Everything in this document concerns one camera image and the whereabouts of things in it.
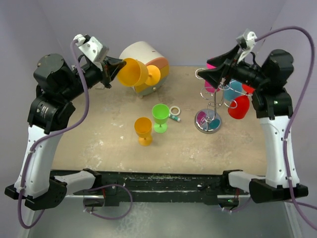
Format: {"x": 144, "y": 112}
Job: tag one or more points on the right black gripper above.
{"x": 215, "y": 76}

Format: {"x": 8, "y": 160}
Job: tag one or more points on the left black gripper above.
{"x": 109, "y": 71}

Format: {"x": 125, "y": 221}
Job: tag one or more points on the pink plastic wine glass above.
{"x": 208, "y": 87}

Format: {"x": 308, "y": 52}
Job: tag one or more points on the orange wine glass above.
{"x": 143, "y": 128}
{"x": 135, "y": 73}

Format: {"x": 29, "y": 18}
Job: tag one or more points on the blue plastic wine glass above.
{"x": 232, "y": 90}

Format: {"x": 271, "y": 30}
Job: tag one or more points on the red plastic wine glass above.
{"x": 240, "y": 104}

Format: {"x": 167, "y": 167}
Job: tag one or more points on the green plastic wine glass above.
{"x": 160, "y": 114}

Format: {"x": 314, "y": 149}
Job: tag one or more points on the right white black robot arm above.
{"x": 274, "y": 109}

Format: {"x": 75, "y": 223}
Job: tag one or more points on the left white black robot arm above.
{"x": 57, "y": 86}

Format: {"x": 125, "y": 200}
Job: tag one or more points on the chrome wine glass rack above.
{"x": 208, "y": 120}

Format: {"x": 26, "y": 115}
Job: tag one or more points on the round white drawer cabinet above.
{"x": 145, "y": 53}

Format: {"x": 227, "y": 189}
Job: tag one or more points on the white tape roll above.
{"x": 174, "y": 110}

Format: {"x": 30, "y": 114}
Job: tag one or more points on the small green white tube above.
{"x": 175, "y": 118}

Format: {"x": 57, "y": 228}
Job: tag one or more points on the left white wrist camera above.
{"x": 91, "y": 47}

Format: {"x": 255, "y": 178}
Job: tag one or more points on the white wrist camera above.
{"x": 91, "y": 47}
{"x": 246, "y": 42}

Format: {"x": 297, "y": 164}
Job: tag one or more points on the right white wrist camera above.
{"x": 246, "y": 42}

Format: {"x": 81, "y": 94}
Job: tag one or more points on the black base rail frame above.
{"x": 163, "y": 188}

